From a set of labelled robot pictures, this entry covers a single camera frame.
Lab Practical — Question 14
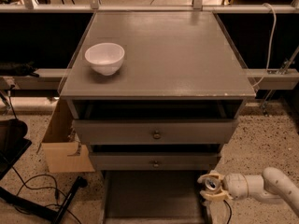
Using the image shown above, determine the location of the grey bottom drawer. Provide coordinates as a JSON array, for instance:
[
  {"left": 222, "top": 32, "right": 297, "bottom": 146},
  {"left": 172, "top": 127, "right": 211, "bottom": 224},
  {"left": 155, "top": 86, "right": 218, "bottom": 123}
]
[{"left": 99, "top": 171, "right": 213, "bottom": 224}]

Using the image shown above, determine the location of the white bowl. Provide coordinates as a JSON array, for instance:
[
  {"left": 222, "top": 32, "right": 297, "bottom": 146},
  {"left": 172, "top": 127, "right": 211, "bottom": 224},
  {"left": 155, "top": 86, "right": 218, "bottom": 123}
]
[{"left": 85, "top": 43, "right": 125, "bottom": 76}]

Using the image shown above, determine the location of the white cable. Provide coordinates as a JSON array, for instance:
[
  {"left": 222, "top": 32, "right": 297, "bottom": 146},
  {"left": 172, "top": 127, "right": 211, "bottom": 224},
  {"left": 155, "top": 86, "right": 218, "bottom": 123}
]
[{"left": 251, "top": 3, "right": 278, "bottom": 89}]

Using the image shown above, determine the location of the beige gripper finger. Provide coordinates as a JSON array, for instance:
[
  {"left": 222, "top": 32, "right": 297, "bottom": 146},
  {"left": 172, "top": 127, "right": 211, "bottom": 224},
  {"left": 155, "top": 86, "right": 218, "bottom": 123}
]
[
  {"left": 197, "top": 170, "right": 224, "bottom": 184},
  {"left": 200, "top": 189, "right": 233, "bottom": 202}
]

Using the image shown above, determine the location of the grey top drawer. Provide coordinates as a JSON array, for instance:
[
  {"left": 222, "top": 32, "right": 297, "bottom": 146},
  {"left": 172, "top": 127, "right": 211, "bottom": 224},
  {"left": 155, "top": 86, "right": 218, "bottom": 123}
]
[{"left": 73, "top": 119, "right": 238, "bottom": 145}]

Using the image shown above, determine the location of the black stand base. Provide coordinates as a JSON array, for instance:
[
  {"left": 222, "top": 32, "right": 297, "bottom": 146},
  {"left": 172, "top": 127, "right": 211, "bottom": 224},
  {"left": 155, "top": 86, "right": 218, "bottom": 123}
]
[{"left": 0, "top": 176, "right": 87, "bottom": 224}]

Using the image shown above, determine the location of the black cable right floor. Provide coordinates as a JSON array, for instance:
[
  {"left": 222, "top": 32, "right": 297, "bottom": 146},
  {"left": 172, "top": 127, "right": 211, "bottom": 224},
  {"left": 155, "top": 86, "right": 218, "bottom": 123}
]
[{"left": 223, "top": 200, "right": 233, "bottom": 224}]

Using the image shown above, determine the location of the grey drawer cabinet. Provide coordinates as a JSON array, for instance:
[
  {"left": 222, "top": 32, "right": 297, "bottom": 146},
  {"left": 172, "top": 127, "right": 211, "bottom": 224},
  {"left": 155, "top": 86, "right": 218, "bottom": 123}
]
[{"left": 59, "top": 10, "right": 257, "bottom": 173}]

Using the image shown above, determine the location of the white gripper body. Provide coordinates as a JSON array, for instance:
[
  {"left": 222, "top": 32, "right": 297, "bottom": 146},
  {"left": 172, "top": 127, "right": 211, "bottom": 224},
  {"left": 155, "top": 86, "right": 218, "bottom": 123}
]
[{"left": 223, "top": 174, "right": 249, "bottom": 200}]

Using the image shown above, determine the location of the black cloth bag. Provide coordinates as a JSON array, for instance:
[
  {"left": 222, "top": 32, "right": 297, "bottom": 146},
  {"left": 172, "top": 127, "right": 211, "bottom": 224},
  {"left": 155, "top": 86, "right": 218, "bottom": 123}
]
[{"left": 0, "top": 62, "right": 39, "bottom": 77}]

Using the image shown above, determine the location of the black floor cable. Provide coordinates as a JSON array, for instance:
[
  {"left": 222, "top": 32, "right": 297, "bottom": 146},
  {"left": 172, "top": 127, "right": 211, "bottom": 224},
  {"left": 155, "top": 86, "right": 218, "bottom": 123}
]
[{"left": 10, "top": 165, "right": 82, "bottom": 224}]

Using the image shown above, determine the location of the cardboard box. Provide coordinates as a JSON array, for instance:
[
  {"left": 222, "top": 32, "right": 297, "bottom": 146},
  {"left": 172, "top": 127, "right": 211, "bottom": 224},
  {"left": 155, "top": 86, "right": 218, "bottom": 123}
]
[{"left": 41, "top": 100, "right": 94, "bottom": 173}]

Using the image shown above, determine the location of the grey drawer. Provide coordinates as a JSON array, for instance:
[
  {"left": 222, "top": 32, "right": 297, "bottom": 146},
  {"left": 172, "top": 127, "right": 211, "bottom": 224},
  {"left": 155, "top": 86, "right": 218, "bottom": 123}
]
[
  {"left": 99, "top": 171, "right": 213, "bottom": 224},
  {"left": 73, "top": 119, "right": 238, "bottom": 145},
  {"left": 89, "top": 152, "right": 221, "bottom": 171}
]

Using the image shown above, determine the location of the grey middle drawer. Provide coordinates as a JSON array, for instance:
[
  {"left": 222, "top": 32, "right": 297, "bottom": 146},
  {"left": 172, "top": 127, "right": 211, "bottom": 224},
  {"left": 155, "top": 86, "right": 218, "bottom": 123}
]
[{"left": 89, "top": 152, "right": 221, "bottom": 171}]

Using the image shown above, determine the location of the redbull can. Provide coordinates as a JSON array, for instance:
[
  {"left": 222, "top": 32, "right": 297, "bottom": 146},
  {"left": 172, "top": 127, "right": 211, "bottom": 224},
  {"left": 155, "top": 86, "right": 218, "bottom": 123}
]
[{"left": 204, "top": 177, "right": 220, "bottom": 191}]

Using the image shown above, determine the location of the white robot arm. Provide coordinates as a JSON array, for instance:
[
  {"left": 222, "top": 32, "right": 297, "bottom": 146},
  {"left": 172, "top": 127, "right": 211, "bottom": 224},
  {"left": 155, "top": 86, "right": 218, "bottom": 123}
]
[{"left": 197, "top": 167, "right": 299, "bottom": 217}]

